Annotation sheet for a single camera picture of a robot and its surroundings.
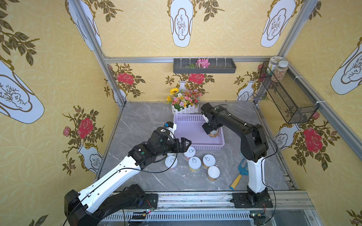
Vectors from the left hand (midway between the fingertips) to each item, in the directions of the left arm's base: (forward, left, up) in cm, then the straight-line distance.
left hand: (180, 141), depth 73 cm
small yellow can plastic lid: (-12, -18, -14) cm, 26 cm away
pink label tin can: (0, -6, -16) cm, 17 cm away
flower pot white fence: (+34, -3, -6) cm, 35 cm away
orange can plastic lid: (+12, -22, -14) cm, 29 cm away
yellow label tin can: (-7, -8, -16) cm, 19 cm away
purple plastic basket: (+25, -8, -23) cm, 34 cm away
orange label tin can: (-4, -17, -16) cm, 24 cm away
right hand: (+19, -25, -15) cm, 35 cm away
